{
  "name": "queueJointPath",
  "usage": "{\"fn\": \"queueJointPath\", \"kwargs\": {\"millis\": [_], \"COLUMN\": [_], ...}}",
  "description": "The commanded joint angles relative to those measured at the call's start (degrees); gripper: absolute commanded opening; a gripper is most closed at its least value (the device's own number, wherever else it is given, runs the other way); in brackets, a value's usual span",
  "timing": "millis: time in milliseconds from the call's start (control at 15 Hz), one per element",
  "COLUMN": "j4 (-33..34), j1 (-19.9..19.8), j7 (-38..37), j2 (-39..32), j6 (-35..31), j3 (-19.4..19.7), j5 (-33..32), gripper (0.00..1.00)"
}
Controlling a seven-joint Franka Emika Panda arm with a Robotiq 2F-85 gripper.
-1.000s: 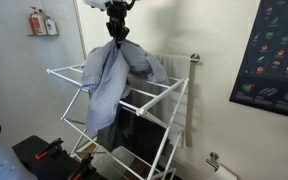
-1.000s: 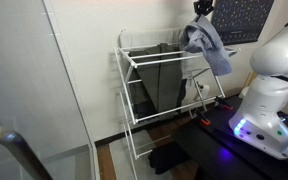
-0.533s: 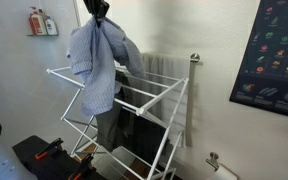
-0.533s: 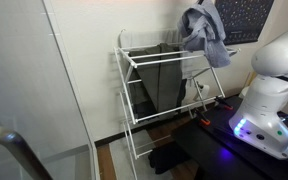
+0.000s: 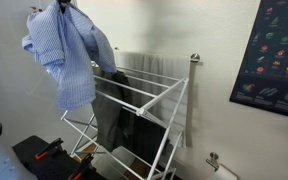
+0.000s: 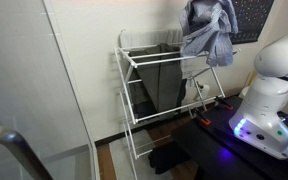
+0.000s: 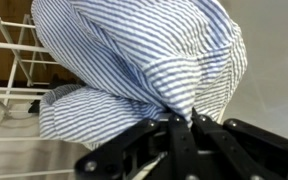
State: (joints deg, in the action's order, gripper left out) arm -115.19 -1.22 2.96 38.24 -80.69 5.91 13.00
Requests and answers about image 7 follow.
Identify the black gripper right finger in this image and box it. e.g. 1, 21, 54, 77
190, 108, 288, 180

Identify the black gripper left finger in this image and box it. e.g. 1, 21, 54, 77
73, 113, 198, 180

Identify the blue white striped cloth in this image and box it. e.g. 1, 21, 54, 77
30, 0, 249, 151

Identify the white wire drying rack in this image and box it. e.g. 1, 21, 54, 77
0, 14, 76, 180

